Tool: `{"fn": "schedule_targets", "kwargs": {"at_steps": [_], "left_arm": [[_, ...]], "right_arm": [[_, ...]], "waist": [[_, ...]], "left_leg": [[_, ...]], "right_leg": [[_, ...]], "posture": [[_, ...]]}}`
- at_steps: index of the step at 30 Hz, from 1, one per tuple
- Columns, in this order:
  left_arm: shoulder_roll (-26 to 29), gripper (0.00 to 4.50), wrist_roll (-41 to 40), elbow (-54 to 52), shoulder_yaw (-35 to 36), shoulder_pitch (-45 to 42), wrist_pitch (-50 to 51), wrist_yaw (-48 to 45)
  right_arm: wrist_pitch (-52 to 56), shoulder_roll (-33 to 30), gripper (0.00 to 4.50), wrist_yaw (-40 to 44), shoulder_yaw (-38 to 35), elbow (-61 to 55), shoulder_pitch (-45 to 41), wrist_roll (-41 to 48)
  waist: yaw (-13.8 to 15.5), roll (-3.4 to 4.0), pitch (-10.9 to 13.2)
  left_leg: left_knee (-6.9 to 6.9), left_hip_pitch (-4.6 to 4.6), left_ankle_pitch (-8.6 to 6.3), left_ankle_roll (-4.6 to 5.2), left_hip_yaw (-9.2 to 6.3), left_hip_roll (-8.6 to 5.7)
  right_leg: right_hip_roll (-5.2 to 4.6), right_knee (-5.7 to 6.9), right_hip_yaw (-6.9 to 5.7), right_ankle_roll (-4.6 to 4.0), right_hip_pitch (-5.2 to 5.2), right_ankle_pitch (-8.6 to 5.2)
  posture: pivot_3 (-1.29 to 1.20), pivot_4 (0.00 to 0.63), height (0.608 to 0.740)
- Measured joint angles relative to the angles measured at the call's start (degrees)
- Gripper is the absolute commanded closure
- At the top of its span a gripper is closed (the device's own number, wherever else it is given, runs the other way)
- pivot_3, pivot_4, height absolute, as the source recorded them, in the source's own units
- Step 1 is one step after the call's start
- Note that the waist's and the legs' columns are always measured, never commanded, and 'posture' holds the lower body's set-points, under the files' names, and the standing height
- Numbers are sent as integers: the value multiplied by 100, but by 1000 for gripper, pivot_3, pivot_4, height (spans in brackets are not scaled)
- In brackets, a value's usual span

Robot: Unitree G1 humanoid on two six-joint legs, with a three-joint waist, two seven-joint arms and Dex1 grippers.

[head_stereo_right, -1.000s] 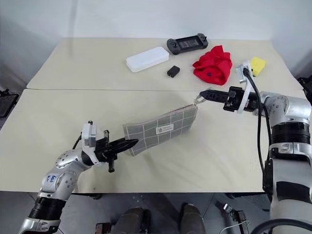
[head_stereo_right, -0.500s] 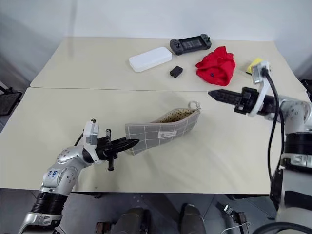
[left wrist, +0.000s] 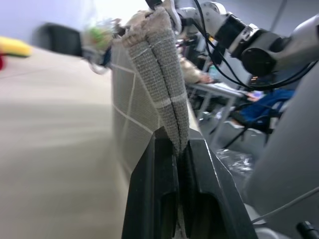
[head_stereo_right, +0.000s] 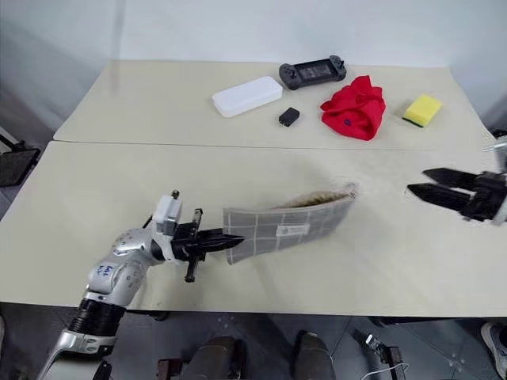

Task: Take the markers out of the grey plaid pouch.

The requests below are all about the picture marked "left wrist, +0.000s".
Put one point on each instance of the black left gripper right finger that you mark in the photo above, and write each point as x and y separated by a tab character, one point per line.
211	189

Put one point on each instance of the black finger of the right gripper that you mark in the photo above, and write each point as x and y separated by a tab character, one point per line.
153	3

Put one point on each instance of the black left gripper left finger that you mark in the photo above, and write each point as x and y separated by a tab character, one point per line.
149	189

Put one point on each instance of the grey plaid pouch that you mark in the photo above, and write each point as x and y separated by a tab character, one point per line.
159	74

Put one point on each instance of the green marker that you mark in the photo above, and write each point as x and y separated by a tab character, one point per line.
96	33

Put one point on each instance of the person in beige top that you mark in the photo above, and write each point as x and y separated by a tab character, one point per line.
192	71

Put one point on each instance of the silver robot torso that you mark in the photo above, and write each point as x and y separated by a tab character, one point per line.
291	149

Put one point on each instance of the person in blue clothes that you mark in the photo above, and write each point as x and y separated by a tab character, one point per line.
264	109

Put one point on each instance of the black chair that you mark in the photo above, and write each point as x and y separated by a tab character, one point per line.
62	38

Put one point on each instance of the grey background table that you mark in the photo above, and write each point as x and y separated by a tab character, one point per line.
219	89

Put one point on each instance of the black plug at torso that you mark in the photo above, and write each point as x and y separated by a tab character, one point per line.
307	230

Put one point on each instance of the yellow plush object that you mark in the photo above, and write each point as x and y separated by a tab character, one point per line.
13	47

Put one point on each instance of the red object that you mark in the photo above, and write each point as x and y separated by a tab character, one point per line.
2	62

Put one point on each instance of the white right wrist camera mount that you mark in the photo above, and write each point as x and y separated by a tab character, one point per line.
174	17

